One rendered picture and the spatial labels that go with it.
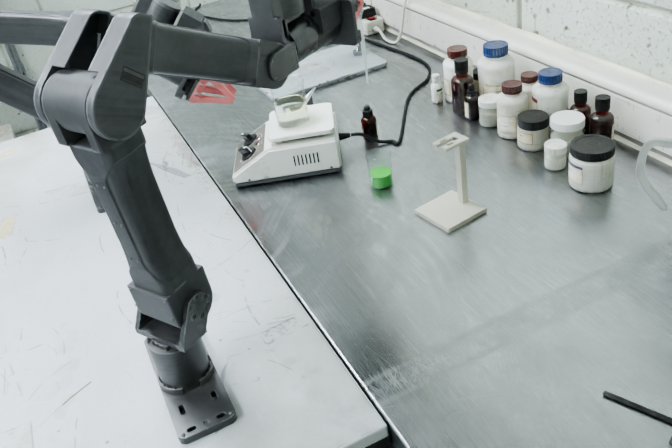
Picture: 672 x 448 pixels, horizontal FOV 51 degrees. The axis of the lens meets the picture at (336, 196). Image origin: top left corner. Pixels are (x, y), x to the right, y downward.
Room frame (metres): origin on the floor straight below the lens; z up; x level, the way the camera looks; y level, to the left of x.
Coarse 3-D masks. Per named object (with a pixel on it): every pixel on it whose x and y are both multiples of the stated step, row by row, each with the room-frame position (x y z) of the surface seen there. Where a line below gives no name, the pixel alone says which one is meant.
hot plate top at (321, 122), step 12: (312, 108) 1.22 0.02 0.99; (324, 108) 1.21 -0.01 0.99; (276, 120) 1.20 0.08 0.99; (312, 120) 1.17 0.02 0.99; (324, 120) 1.16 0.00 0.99; (276, 132) 1.14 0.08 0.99; (288, 132) 1.14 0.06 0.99; (300, 132) 1.13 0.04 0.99; (312, 132) 1.12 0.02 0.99; (324, 132) 1.12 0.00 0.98
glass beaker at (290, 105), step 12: (288, 84) 1.20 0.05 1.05; (300, 84) 1.15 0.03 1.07; (276, 96) 1.15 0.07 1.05; (288, 96) 1.14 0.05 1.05; (300, 96) 1.15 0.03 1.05; (276, 108) 1.15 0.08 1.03; (288, 108) 1.14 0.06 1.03; (300, 108) 1.15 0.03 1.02; (288, 120) 1.14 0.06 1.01; (300, 120) 1.14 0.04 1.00
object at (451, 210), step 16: (432, 144) 0.94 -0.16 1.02; (448, 144) 0.92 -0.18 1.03; (464, 144) 0.94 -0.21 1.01; (464, 160) 0.94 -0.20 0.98; (464, 176) 0.94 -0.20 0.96; (448, 192) 0.98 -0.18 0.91; (464, 192) 0.94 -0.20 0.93; (432, 208) 0.94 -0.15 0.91; (448, 208) 0.93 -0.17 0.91; (464, 208) 0.92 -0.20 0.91; (480, 208) 0.91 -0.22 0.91; (448, 224) 0.89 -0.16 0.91
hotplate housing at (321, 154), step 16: (336, 128) 1.17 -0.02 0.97; (272, 144) 1.14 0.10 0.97; (288, 144) 1.13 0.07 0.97; (304, 144) 1.12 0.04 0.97; (320, 144) 1.12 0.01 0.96; (336, 144) 1.11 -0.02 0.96; (256, 160) 1.12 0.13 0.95; (272, 160) 1.12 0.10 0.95; (288, 160) 1.12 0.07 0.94; (304, 160) 1.12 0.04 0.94; (320, 160) 1.12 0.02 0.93; (336, 160) 1.11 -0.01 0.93; (240, 176) 1.12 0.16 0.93; (256, 176) 1.12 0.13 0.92; (272, 176) 1.12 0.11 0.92; (288, 176) 1.12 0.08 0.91; (304, 176) 1.12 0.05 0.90
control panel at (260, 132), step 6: (264, 126) 1.23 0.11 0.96; (258, 132) 1.22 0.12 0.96; (264, 132) 1.20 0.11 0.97; (258, 138) 1.19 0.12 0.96; (264, 138) 1.17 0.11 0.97; (240, 144) 1.23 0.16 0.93; (252, 144) 1.19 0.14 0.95; (258, 144) 1.17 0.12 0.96; (258, 150) 1.14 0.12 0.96; (240, 156) 1.18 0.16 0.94; (252, 156) 1.14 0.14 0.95; (240, 162) 1.15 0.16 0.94; (246, 162) 1.13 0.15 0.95; (234, 168) 1.15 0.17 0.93; (240, 168) 1.13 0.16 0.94
